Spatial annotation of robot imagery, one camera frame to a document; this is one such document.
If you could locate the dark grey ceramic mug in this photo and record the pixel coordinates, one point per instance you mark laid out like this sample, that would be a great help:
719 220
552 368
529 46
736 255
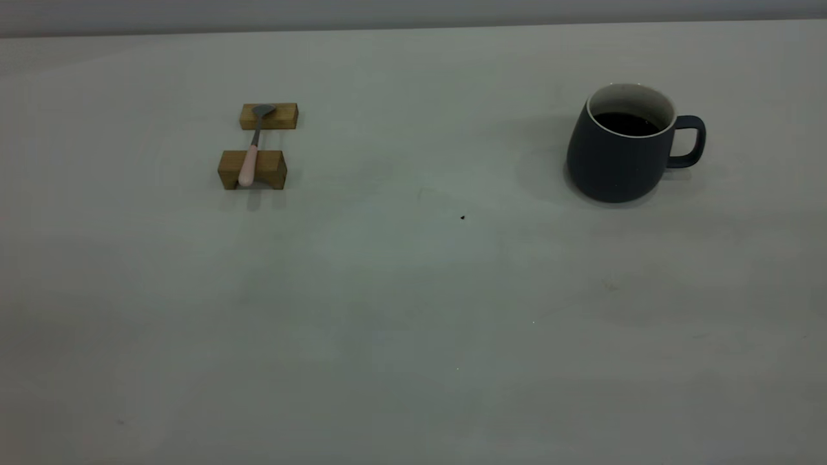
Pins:
610 165

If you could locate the dark coffee liquid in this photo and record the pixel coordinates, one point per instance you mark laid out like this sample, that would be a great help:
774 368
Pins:
625 124

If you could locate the notched wooden block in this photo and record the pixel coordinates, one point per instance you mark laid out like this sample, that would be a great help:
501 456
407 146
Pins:
271 168

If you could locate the flat wooden block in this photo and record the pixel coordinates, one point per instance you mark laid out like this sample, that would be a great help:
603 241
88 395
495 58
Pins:
284 117

